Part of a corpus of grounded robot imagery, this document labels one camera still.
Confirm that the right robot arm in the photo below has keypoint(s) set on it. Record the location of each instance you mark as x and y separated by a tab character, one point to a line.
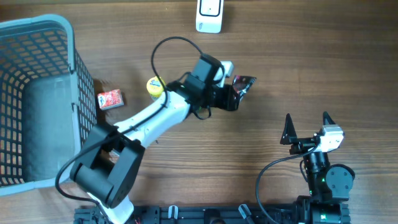
329	185

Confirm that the small red carton box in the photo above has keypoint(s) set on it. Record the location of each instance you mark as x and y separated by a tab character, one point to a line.
110	99

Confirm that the grey plastic mesh basket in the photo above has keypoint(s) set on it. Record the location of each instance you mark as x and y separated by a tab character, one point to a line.
48	103

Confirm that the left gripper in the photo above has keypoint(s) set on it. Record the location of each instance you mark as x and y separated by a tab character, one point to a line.
227	101

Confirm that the white barcode scanner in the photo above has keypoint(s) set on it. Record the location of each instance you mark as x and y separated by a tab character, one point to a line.
209	16

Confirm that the yellow capped bottle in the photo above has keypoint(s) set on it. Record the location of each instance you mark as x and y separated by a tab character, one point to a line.
155	87

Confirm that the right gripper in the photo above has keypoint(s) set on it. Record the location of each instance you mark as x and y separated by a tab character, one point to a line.
290	136

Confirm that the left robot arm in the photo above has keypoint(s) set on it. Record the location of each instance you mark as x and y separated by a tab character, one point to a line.
108	164

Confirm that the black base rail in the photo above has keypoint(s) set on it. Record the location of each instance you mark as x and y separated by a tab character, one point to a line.
280	213

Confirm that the black red snack packet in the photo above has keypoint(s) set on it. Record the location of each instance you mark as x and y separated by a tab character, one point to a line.
241	85

